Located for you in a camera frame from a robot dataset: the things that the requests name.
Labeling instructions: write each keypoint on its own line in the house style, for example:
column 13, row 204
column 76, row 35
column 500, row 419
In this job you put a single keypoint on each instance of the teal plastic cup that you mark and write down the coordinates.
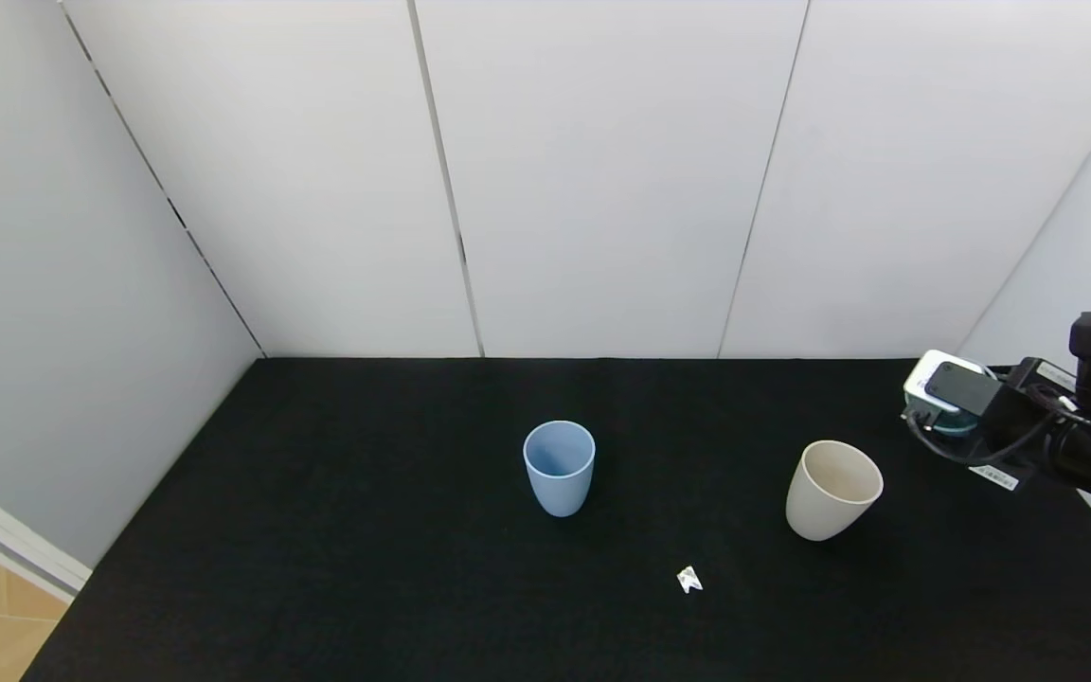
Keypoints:
column 953, row 424

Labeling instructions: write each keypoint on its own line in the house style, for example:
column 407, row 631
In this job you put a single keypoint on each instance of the small white paper scrap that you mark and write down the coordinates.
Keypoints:
column 689, row 579

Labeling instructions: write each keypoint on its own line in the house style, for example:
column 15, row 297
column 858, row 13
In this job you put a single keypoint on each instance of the black table cloth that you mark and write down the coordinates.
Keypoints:
column 366, row 530

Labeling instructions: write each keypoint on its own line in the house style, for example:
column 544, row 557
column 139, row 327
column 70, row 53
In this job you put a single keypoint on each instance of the white wall baseboard trim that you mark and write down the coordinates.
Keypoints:
column 6, row 545

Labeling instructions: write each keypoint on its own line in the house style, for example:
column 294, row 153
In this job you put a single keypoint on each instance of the light blue plastic cup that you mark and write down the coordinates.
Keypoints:
column 560, row 474

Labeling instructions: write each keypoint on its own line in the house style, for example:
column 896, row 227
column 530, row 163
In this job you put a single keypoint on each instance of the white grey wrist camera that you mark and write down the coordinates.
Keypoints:
column 953, row 384

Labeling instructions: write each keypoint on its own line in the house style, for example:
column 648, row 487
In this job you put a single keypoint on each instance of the beige plastic cup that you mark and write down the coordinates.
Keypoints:
column 830, row 493

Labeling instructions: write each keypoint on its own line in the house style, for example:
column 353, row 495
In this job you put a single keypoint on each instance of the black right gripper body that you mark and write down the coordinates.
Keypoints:
column 996, row 466

